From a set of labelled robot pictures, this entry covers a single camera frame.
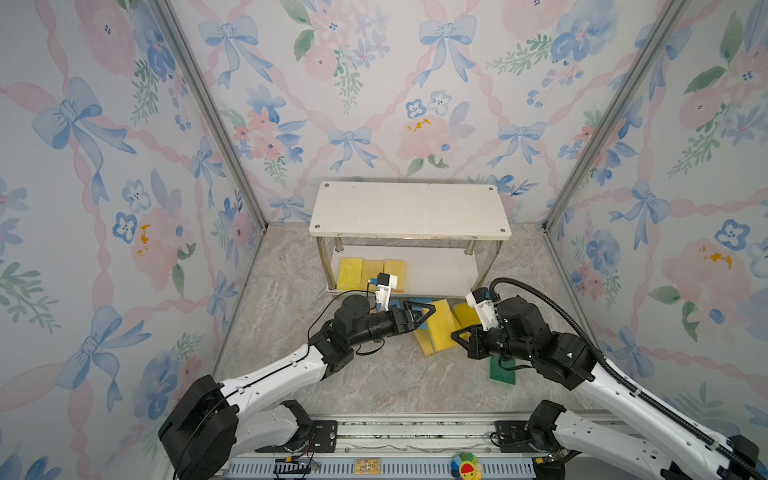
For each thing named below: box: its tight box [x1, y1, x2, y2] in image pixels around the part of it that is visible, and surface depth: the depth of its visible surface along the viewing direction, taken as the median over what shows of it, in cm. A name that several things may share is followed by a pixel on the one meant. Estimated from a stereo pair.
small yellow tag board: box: [354, 459, 382, 475], surface depth 70 cm
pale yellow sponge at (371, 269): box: [363, 260, 384, 292], surface depth 99 cm
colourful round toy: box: [451, 452, 483, 480], surface depth 70 cm
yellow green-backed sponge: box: [426, 299, 459, 351], surface depth 72 cm
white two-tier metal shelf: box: [309, 181, 512, 295], surface depth 80 cm
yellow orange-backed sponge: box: [384, 259, 406, 293], surface depth 100 cm
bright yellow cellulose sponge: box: [338, 258, 364, 290], surface depth 99 cm
